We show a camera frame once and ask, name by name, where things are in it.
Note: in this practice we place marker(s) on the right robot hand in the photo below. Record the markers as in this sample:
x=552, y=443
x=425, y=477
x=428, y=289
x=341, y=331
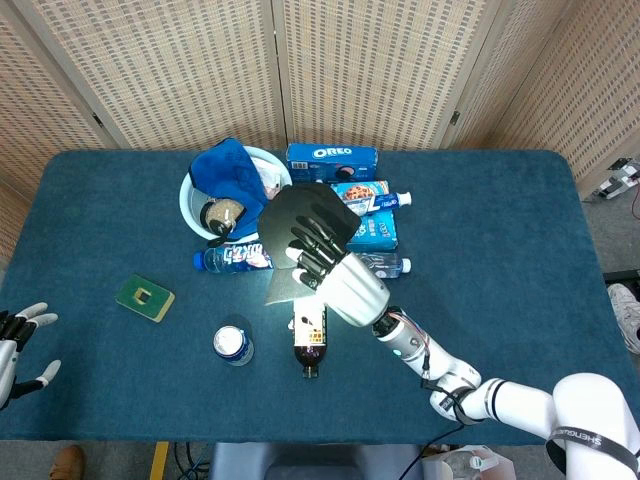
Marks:
x=352, y=290

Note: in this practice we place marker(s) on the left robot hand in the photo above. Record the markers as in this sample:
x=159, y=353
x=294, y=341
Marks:
x=10, y=345

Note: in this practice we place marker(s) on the black baseball cap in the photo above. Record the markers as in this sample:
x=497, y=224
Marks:
x=300, y=210

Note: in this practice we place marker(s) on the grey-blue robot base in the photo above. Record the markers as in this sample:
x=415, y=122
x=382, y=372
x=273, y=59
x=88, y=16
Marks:
x=310, y=462

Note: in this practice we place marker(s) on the clear water bottle white cap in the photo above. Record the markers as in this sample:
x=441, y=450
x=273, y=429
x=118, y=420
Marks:
x=387, y=265

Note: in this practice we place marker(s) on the light blue toothpaste box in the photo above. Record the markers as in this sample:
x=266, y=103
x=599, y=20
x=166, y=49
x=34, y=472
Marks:
x=377, y=232

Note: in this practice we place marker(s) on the dark drink bottle white label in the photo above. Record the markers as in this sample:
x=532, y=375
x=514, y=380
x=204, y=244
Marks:
x=310, y=345

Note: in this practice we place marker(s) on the blue white toothpaste tube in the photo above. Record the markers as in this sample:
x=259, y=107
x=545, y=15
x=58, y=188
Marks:
x=387, y=201

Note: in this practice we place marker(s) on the blue chocolate chip cookie box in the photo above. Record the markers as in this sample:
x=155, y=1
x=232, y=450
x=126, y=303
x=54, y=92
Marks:
x=360, y=190

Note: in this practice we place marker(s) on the blue tablecloth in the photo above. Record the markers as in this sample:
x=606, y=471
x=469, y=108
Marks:
x=125, y=380

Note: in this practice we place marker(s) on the blue-capped bottle blue label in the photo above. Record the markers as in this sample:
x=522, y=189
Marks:
x=235, y=257

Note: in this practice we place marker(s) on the brown shoe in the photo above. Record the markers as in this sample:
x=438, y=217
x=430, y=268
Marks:
x=67, y=462

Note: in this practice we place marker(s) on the blue white milk can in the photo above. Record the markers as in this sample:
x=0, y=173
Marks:
x=232, y=346

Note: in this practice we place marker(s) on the blue Oreo cookie box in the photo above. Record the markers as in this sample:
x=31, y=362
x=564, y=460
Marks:
x=330, y=157

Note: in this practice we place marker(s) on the white packet in basin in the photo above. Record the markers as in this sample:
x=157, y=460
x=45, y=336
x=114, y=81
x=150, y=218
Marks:
x=272, y=180

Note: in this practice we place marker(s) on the green small box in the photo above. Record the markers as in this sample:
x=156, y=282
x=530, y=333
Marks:
x=145, y=299

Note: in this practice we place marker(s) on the glass jar black lid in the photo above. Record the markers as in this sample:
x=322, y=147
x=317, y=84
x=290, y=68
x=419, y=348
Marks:
x=222, y=212

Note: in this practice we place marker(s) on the blue fabric mitt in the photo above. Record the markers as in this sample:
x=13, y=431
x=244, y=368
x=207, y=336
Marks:
x=225, y=170

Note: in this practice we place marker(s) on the light blue plastic basin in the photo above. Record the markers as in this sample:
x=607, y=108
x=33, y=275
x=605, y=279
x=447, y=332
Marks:
x=190, y=210

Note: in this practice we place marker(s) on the clear plastic bag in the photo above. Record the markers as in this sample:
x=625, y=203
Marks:
x=470, y=465

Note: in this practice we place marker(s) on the white sneaker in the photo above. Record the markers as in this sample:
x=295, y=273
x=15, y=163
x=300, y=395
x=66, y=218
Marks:
x=625, y=315

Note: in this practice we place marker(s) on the woven folding screen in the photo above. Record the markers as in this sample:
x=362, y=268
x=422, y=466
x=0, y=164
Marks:
x=175, y=65

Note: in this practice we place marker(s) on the white power strip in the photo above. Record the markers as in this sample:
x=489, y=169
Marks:
x=617, y=180

